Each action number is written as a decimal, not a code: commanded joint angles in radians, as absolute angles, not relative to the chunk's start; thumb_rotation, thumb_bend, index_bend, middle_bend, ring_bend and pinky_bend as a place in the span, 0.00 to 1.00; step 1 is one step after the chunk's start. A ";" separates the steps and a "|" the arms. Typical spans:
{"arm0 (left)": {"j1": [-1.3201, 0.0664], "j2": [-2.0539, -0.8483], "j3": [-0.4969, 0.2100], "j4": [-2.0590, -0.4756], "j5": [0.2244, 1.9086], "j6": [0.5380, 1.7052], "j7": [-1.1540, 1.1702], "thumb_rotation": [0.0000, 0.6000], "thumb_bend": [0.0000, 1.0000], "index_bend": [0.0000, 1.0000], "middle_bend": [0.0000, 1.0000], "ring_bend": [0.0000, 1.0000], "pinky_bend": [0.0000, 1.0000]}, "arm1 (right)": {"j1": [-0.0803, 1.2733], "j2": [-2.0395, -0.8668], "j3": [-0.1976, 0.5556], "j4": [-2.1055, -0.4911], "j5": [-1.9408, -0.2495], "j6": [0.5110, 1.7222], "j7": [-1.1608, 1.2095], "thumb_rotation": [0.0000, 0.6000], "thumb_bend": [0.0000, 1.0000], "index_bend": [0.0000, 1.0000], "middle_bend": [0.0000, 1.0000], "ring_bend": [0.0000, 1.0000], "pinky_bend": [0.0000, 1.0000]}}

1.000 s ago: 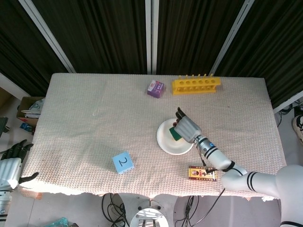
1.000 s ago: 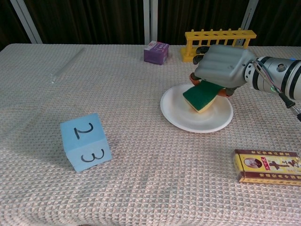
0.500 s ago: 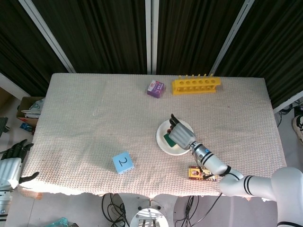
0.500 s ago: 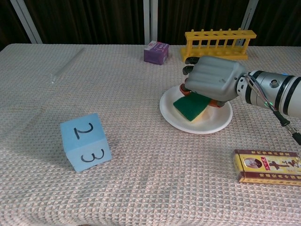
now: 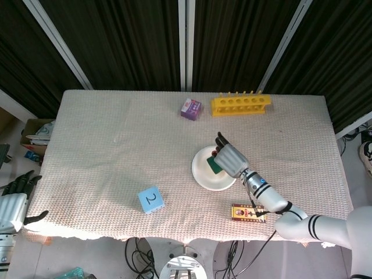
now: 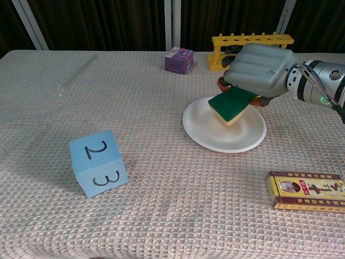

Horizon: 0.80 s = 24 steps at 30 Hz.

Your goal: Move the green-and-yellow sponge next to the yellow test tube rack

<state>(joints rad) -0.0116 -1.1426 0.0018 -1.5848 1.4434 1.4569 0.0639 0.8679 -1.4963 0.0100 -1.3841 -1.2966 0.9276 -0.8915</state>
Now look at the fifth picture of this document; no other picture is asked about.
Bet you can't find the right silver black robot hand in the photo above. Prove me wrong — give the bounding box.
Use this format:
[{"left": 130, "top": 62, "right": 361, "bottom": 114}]
[{"left": 213, "top": 132, "right": 250, "bottom": 178}]

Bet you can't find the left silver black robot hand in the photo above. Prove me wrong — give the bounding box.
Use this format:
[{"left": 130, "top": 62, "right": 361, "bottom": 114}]
[{"left": 0, "top": 170, "right": 49, "bottom": 233}]

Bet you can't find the green block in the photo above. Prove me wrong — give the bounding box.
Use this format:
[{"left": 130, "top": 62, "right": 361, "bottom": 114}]
[{"left": 206, "top": 155, "right": 225, "bottom": 175}]

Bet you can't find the round white robot base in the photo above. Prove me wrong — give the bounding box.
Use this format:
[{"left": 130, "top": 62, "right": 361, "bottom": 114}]
[{"left": 159, "top": 252, "right": 208, "bottom": 279}]

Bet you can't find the white paper plate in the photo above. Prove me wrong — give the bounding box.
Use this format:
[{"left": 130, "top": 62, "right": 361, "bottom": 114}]
[{"left": 191, "top": 146, "right": 238, "bottom": 192}]

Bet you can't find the yellow test tube rack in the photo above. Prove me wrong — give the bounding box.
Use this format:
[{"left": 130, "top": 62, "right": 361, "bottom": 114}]
[{"left": 210, "top": 91, "right": 273, "bottom": 118}]

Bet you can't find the yellow red spice box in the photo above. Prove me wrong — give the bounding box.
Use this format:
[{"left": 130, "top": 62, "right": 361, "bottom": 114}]
[{"left": 231, "top": 203, "right": 268, "bottom": 224}]

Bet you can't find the small purple carton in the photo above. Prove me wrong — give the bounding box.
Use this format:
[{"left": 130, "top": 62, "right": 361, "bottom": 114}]
[{"left": 180, "top": 98, "right": 203, "bottom": 121}]

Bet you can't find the brown cardboard box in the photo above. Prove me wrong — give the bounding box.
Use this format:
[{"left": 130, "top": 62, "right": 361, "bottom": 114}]
[{"left": 19, "top": 118, "right": 56, "bottom": 158}]

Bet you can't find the teal plastic bag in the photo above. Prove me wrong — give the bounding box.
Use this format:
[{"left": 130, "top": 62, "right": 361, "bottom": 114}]
[{"left": 55, "top": 267, "right": 85, "bottom": 279}]

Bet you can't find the blue numbered foam cube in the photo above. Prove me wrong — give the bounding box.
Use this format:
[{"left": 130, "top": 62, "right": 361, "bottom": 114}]
[{"left": 137, "top": 186, "right": 166, "bottom": 216}]

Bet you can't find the beige woven tablecloth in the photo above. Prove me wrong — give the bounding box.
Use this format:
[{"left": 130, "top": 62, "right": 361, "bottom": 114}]
[{"left": 22, "top": 89, "right": 355, "bottom": 242}]

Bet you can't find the black pleated curtain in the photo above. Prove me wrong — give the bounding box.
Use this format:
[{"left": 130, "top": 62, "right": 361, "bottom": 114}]
[
  {"left": 264, "top": 0, "right": 372, "bottom": 133},
  {"left": 40, "top": 0, "right": 181, "bottom": 91},
  {"left": 192, "top": 0, "right": 303, "bottom": 94},
  {"left": 0, "top": 0, "right": 85, "bottom": 119}
]

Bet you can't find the white black sneaker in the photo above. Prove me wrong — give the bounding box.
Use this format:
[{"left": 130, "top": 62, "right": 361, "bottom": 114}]
[{"left": 359, "top": 141, "right": 372, "bottom": 177}]

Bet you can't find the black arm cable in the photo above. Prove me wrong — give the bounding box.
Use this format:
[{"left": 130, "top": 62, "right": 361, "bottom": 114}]
[{"left": 234, "top": 171, "right": 293, "bottom": 277}]

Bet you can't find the black floor cable bundle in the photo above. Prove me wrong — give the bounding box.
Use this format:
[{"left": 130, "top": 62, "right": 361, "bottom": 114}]
[
  {"left": 214, "top": 240, "right": 245, "bottom": 279},
  {"left": 338, "top": 126, "right": 372, "bottom": 158},
  {"left": 124, "top": 237, "right": 159, "bottom": 279}
]

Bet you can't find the white horizontal frame rail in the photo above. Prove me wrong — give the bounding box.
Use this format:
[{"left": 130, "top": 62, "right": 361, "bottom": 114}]
[
  {"left": 334, "top": 116, "right": 372, "bottom": 141},
  {"left": 0, "top": 88, "right": 38, "bottom": 124}
]

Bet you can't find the white vertical frame post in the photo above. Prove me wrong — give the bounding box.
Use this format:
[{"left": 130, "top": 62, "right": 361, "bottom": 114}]
[{"left": 178, "top": 0, "right": 195, "bottom": 91}]

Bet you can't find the white slanted frame post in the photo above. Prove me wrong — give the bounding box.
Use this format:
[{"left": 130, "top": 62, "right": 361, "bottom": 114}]
[
  {"left": 23, "top": 0, "right": 94, "bottom": 90},
  {"left": 257, "top": 0, "right": 313, "bottom": 93}
]

